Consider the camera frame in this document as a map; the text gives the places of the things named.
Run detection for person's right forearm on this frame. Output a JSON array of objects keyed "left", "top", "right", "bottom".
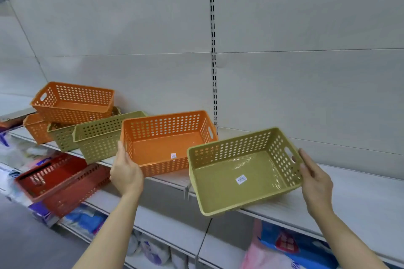
[{"left": 311, "top": 206, "right": 389, "bottom": 269}]

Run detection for white metal store shelves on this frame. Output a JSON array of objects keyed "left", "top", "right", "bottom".
[{"left": 0, "top": 0, "right": 404, "bottom": 269}]

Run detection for red shopping basket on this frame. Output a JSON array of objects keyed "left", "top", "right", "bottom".
[{"left": 14, "top": 151, "right": 112, "bottom": 218}]

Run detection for white jug purple label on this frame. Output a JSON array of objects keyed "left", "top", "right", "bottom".
[
  {"left": 126, "top": 231, "right": 142, "bottom": 257},
  {"left": 138, "top": 236, "right": 172, "bottom": 267}
]

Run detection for person's right hand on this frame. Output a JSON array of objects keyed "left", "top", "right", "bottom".
[{"left": 292, "top": 148, "right": 335, "bottom": 219}]

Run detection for person's left hand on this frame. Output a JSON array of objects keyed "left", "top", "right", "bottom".
[{"left": 109, "top": 141, "right": 144, "bottom": 198}]

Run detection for person's left forearm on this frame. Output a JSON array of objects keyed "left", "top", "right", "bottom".
[{"left": 72, "top": 190, "right": 143, "bottom": 269}]

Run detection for pile of colourful detergent bags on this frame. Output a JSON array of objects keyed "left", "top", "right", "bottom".
[{"left": 239, "top": 218, "right": 341, "bottom": 269}]

